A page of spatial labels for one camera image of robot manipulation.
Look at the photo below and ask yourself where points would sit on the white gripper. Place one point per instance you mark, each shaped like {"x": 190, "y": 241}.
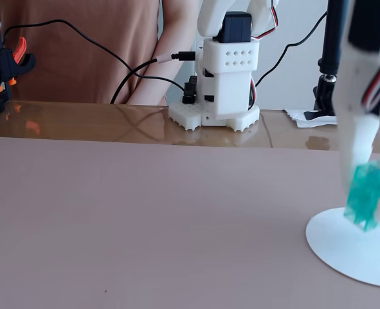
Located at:
{"x": 353, "y": 96}

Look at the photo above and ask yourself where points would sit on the teal lego brick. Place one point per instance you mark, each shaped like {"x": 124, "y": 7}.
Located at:
{"x": 365, "y": 196}

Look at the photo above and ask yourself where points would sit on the person bare forearm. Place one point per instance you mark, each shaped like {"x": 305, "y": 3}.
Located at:
{"x": 164, "y": 48}

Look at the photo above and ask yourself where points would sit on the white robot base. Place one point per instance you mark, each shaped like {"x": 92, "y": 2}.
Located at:
{"x": 231, "y": 83}

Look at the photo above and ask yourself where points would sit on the white paper circle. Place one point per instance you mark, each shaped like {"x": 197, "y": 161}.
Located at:
{"x": 337, "y": 248}

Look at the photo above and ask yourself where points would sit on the white paper tissue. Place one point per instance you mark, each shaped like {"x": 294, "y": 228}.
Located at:
{"x": 297, "y": 117}

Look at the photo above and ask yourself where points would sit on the black power connector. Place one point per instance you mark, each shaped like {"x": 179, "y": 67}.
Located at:
{"x": 189, "y": 90}

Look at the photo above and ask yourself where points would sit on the pink rectangular mat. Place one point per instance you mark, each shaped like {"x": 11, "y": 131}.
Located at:
{"x": 144, "y": 225}

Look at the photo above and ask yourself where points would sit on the person torso brown shirt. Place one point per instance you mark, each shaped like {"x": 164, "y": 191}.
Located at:
{"x": 64, "y": 64}

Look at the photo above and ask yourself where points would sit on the black orange spring clamp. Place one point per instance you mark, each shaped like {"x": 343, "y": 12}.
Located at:
{"x": 0, "y": 61}

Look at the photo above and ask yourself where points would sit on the black camera stand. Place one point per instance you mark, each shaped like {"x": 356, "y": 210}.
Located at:
{"x": 332, "y": 38}

